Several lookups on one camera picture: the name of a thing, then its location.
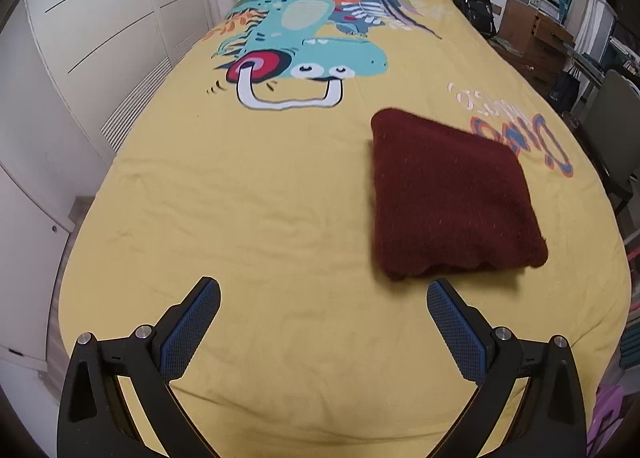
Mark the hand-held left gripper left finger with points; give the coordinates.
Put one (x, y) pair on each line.
(190, 333)

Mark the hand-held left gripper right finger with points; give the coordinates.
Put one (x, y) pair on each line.
(457, 333)

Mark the dark red towel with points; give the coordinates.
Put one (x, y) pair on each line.
(450, 198)

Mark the yellow printed blanket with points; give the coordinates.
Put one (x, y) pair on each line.
(250, 213)

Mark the grey chair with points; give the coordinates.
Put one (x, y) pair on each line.
(612, 137)

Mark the dark shopping bag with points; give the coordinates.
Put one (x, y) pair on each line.
(565, 87)

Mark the white wardrobe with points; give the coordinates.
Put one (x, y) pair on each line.
(75, 62)

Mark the brown wooden drawer unit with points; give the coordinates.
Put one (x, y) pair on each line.
(535, 37)

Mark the black backpack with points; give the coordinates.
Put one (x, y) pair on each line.
(475, 5)

